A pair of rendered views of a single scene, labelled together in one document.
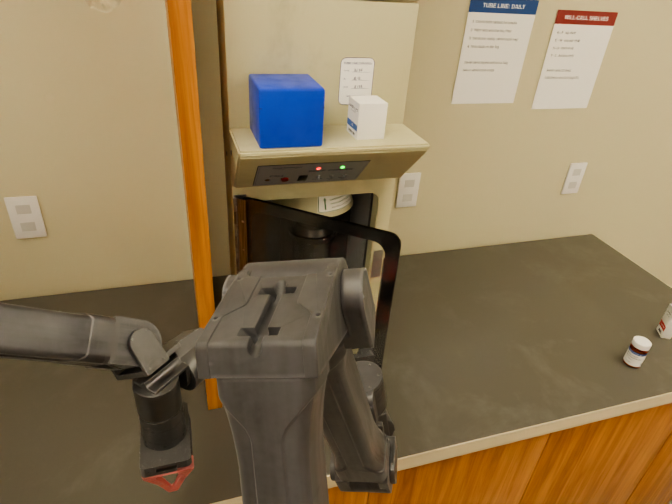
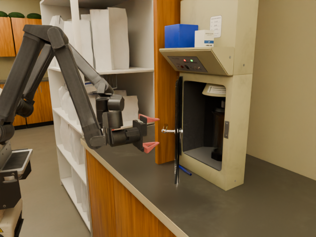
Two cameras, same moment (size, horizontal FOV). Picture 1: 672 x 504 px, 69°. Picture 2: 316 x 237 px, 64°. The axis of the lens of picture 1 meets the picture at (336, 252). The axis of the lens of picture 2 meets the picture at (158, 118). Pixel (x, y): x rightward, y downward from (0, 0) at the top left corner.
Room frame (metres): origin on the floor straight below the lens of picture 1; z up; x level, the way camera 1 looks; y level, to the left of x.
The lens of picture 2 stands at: (0.43, -0.96, 1.49)
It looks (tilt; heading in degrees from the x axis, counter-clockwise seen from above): 15 degrees down; 77
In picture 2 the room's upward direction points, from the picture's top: 1 degrees counter-clockwise
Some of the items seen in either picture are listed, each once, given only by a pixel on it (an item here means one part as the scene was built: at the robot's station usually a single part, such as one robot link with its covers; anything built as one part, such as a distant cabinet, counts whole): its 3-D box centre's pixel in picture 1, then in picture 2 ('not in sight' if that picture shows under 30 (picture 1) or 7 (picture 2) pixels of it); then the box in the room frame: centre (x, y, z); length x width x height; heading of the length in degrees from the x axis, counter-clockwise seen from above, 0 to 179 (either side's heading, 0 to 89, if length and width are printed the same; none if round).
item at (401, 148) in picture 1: (328, 164); (192, 60); (0.80, 0.03, 1.46); 0.32 x 0.11 x 0.10; 110
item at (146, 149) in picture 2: not in sight; (148, 141); (0.61, -0.03, 1.16); 0.09 x 0.07 x 0.07; 19
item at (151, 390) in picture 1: (161, 390); (103, 104); (0.45, 0.22, 1.27); 0.07 x 0.06 x 0.07; 153
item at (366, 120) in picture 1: (366, 117); (204, 39); (0.83, -0.03, 1.54); 0.05 x 0.05 x 0.06; 21
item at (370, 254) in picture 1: (311, 307); (177, 126); (0.75, 0.04, 1.19); 0.30 x 0.01 x 0.40; 71
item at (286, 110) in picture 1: (285, 110); (181, 36); (0.78, 0.10, 1.56); 0.10 x 0.10 x 0.09; 20
